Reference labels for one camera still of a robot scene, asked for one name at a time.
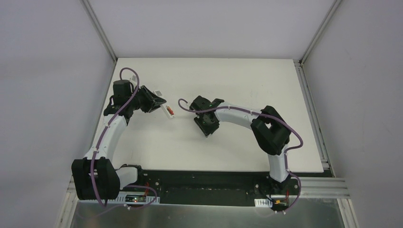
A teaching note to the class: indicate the aluminium frame rail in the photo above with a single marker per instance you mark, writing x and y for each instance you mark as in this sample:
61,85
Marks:
324,187

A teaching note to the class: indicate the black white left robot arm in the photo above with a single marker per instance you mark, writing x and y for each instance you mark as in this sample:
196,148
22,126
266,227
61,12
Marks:
94,175

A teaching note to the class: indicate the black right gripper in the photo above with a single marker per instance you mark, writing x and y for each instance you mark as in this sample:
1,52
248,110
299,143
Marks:
204,118

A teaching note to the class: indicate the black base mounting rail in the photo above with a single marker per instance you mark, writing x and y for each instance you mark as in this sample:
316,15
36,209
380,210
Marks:
215,188

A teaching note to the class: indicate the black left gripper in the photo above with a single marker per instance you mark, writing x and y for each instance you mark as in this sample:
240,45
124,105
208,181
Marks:
148,99

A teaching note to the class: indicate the orange red AAA battery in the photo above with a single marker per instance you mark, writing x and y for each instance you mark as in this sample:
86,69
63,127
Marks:
170,111

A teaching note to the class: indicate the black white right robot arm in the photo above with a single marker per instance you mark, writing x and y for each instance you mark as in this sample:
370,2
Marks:
268,127

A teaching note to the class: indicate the white remote control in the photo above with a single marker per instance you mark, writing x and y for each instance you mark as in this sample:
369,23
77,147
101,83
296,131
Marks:
165,105

